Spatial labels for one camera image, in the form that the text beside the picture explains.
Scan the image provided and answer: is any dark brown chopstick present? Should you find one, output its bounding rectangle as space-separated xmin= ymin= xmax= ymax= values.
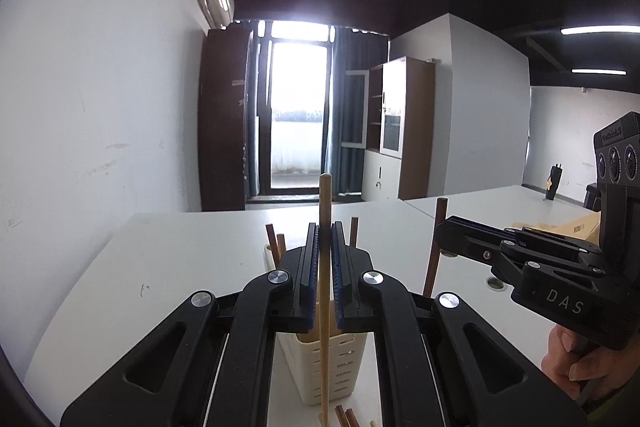
xmin=349 ymin=217 xmax=359 ymax=248
xmin=266 ymin=225 xmax=281 ymax=268
xmin=423 ymin=197 xmax=448 ymax=298

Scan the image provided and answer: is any person's right hand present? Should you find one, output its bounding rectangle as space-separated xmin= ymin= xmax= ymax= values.
xmin=540 ymin=325 xmax=639 ymax=400

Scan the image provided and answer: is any brown paper bag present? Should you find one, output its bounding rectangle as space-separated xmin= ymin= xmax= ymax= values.
xmin=504 ymin=210 xmax=601 ymax=253

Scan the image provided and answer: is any cream slotted utensil holder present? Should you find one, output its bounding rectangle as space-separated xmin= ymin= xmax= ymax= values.
xmin=263 ymin=243 xmax=371 ymax=407

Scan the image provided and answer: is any white and brown cabinet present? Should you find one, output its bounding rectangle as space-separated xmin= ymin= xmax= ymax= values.
xmin=362 ymin=56 xmax=435 ymax=200

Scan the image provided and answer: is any black office chair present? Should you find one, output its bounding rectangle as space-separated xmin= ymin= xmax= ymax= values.
xmin=584 ymin=183 xmax=601 ymax=212

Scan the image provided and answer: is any small black device on table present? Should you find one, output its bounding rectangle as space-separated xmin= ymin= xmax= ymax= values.
xmin=546 ymin=164 xmax=563 ymax=200

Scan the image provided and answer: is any ceiling light strip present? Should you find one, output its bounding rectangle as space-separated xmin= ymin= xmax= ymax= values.
xmin=561 ymin=25 xmax=640 ymax=36
xmin=570 ymin=68 xmax=627 ymax=77

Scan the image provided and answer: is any dark blue curtain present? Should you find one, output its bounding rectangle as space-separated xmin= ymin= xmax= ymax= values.
xmin=324 ymin=27 xmax=388 ymax=197

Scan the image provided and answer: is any bright glass balcony door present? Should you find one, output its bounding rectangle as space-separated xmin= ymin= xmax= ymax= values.
xmin=255 ymin=20 xmax=333 ymax=196

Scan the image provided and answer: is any dark brown tall cabinet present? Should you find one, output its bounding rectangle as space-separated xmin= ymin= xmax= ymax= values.
xmin=198 ymin=25 xmax=250 ymax=211

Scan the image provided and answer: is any table cable grommet near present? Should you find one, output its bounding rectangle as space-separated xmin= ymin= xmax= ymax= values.
xmin=486 ymin=277 xmax=506 ymax=291

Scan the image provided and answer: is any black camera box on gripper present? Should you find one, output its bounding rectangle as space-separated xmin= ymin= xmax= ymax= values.
xmin=593 ymin=112 xmax=640 ymax=284

